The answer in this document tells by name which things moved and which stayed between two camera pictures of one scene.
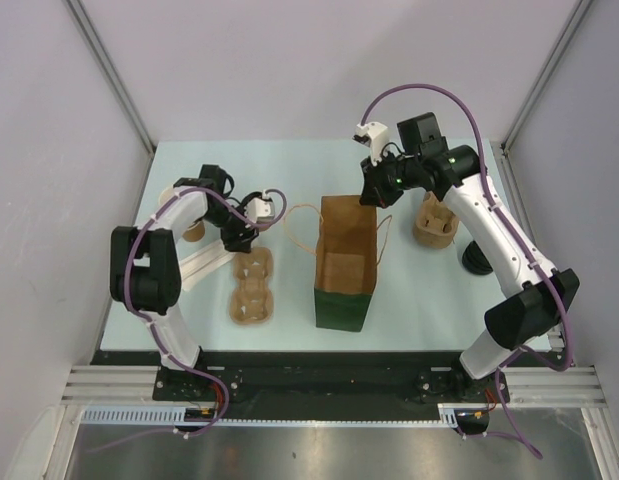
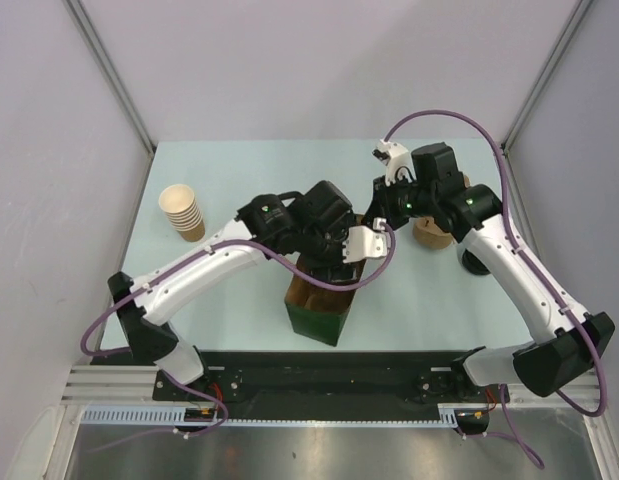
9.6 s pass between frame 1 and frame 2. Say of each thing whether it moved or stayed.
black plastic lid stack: stayed
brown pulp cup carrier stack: stayed
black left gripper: moved
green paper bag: moved
